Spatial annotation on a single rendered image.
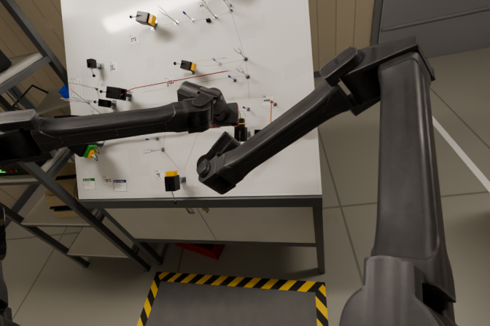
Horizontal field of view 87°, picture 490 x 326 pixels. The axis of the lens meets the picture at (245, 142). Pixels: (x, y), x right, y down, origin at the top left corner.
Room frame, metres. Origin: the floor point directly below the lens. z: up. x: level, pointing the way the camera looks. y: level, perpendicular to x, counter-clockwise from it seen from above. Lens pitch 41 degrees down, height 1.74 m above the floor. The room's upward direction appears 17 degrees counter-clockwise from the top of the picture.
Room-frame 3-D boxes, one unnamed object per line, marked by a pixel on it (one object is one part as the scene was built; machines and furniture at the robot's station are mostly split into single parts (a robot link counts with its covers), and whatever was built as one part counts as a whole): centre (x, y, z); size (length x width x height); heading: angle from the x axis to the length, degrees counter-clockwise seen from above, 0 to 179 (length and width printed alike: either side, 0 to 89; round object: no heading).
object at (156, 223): (0.89, 0.58, 0.60); 0.55 x 0.02 x 0.39; 71
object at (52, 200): (1.19, 1.05, 0.76); 0.30 x 0.21 x 0.20; 164
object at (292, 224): (0.71, 0.06, 0.60); 0.55 x 0.03 x 0.39; 71
